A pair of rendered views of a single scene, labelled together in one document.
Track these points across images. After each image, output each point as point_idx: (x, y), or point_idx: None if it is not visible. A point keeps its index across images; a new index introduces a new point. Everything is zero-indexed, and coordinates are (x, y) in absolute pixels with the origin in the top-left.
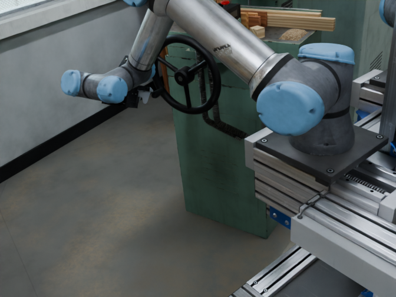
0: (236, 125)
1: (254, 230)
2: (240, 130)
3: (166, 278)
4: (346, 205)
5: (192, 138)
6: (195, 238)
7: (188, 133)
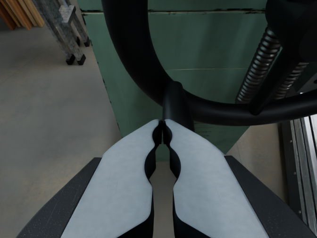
0: (241, 80)
1: None
2: None
3: None
4: None
5: (147, 110)
6: (164, 194)
7: (140, 106)
